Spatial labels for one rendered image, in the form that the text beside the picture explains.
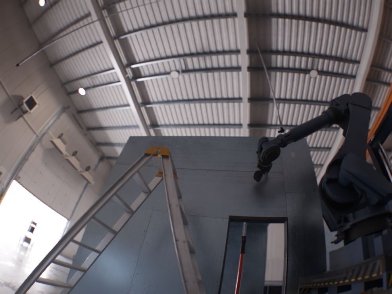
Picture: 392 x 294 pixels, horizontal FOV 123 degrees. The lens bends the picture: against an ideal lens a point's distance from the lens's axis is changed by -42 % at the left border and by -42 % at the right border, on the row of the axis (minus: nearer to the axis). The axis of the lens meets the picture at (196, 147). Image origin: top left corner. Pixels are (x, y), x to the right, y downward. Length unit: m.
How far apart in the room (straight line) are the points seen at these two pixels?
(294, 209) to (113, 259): 1.89
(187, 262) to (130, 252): 1.06
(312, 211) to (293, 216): 0.22
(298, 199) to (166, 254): 1.41
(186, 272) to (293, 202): 1.33
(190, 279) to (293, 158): 1.77
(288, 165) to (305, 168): 0.21
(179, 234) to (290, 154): 1.68
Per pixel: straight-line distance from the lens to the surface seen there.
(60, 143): 10.68
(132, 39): 7.94
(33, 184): 10.83
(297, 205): 1.96
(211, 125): 8.78
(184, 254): 1.01
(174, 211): 1.10
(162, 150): 1.37
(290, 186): 2.04
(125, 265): 1.97
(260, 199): 1.90
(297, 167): 2.21
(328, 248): 5.84
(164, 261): 1.81
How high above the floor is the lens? 1.48
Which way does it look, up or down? 40 degrees up
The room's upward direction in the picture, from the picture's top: 14 degrees clockwise
